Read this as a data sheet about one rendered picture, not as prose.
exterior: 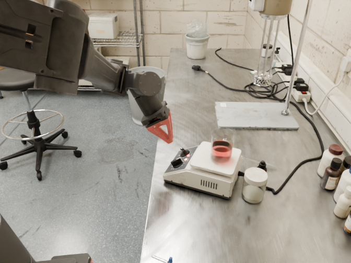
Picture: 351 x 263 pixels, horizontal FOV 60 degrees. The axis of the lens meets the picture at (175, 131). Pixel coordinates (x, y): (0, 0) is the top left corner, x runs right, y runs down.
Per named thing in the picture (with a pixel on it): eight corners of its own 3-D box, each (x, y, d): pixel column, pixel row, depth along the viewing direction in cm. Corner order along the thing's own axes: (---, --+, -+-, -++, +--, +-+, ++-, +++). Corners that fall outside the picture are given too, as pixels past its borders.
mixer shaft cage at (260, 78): (254, 86, 110) (265, 14, 96) (250, 79, 115) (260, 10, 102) (272, 86, 109) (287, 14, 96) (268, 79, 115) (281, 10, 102)
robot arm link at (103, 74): (34, -9, 35) (20, 85, 36) (83, 2, 35) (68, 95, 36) (104, 56, 78) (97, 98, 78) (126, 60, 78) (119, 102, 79)
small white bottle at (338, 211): (334, 217, 76) (344, 192, 72) (332, 207, 79) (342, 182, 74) (348, 220, 76) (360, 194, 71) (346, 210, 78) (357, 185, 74)
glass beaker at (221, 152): (203, 159, 83) (205, 133, 78) (218, 150, 87) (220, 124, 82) (224, 171, 79) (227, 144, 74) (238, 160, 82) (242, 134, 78)
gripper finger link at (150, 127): (182, 131, 87) (166, 103, 84) (181, 141, 80) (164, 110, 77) (161, 140, 88) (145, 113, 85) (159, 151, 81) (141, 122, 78)
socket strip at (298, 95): (296, 102, 130) (299, 93, 127) (273, 68, 163) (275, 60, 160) (309, 102, 129) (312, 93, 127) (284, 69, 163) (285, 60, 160)
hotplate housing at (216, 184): (162, 182, 87) (161, 160, 83) (178, 156, 97) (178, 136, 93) (238, 204, 80) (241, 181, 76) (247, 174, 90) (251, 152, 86)
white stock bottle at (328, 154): (341, 179, 88) (351, 152, 83) (324, 181, 88) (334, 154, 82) (329, 167, 93) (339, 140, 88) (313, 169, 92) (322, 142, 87)
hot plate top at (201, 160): (188, 166, 81) (188, 164, 80) (202, 142, 90) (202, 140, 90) (232, 178, 77) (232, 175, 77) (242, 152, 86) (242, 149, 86)
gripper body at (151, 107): (168, 105, 85) (155, 82, 83) (166, 117, 76) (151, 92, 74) (148, 115, 87) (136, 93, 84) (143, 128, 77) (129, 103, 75)
